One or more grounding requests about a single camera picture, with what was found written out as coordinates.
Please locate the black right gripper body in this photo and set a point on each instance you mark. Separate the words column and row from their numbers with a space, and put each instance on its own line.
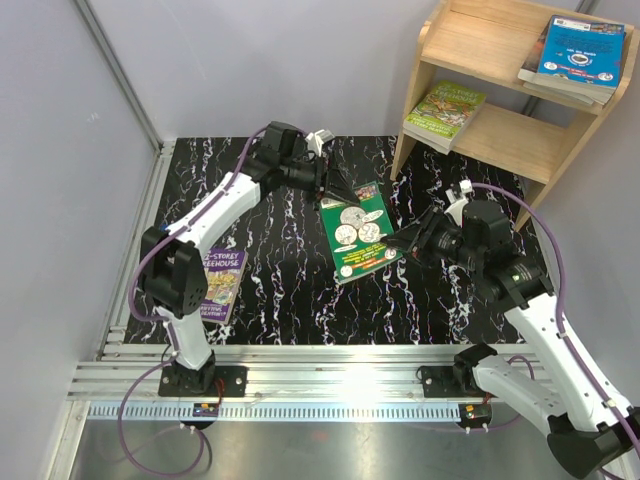
column 449, row 244

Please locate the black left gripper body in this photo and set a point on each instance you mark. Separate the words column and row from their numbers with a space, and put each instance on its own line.
column 310, row 178

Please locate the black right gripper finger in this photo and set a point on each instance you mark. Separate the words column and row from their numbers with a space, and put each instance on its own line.
column 420, row 255
column 407, row 238

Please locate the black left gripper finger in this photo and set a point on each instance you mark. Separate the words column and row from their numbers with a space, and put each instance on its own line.
column 329, row 155
column 336, row 187

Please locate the green paperback book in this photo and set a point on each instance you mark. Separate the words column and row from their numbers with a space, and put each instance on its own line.
column 355, row 232

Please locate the blue 26-storey treehouse book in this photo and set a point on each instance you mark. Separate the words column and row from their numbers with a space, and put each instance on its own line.
column 438, row 142

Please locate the green storey treehouse book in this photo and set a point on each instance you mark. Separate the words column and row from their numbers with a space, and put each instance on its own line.
column 447, row 109

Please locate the purple 52-storey treehouse book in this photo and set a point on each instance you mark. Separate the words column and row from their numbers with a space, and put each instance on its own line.
column 224, row 270

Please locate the dark tale of two cities book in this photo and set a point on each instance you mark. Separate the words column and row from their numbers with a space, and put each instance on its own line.
column 529, row 69

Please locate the blue paperback book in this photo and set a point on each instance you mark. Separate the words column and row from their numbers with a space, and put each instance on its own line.
column 582, row 57

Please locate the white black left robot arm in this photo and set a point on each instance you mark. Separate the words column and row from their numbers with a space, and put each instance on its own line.
column 170, row 283

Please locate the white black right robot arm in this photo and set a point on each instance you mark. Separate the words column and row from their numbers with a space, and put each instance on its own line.
column 586, row 421

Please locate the wooden bookshelf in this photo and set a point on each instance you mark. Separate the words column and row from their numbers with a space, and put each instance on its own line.
column 579, row 161

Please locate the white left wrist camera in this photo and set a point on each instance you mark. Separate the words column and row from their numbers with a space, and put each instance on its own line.
column 318, row 141

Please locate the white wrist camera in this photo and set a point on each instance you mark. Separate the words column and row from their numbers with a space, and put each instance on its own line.
column 318, row 141
column 457, row 196

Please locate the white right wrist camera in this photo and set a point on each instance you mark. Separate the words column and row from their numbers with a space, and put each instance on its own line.
column 457, row 196

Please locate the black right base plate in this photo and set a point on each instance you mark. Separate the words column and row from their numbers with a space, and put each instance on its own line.
column 438, row 382

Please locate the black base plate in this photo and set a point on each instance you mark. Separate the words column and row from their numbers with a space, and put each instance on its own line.
column 227, row 380
column 438, row 382

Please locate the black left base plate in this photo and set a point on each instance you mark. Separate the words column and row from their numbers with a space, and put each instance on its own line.
column 227, row 380

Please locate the aluminium mounting rail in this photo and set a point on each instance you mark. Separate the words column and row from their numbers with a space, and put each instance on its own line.
column 345, row 374

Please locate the slotted cable duct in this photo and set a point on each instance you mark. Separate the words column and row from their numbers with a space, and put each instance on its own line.
column 439, row 412

